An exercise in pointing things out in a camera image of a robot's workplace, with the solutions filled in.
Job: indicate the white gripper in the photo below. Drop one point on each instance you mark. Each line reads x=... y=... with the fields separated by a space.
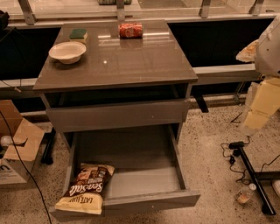
x=269 y=51

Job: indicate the brown sea salt chip bag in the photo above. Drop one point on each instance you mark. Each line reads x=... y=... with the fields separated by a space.
x=84 y=195

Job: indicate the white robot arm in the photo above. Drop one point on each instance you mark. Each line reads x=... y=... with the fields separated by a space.
x=267 y=58

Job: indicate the open grey middle drawer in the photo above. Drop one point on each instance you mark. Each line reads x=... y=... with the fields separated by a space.
x=148 y=174

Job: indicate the grey drawer cabinet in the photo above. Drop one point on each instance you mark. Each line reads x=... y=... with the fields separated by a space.
x=116 y=70

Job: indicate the closed grey top drawer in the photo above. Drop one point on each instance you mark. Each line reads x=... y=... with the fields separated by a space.
x=113 y=116

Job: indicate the clear plastic bottle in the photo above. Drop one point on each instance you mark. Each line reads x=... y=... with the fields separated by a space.
x=245 y=193

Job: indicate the black metal stand leg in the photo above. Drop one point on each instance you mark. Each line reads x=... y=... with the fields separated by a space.
x=257 y=177

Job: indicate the orange soda can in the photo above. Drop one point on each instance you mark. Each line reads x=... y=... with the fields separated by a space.
x=130 y=30

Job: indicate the green yellow sponge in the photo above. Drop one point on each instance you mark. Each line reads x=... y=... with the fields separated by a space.
x=79 y=35

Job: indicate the white bowl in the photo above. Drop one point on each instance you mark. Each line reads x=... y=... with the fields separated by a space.
x=67 y=52

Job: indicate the cardboard box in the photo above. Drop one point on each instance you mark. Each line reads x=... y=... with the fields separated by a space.
x=20 y=140

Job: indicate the metal window railing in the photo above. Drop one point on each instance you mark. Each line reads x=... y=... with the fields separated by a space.
x=38 y=12

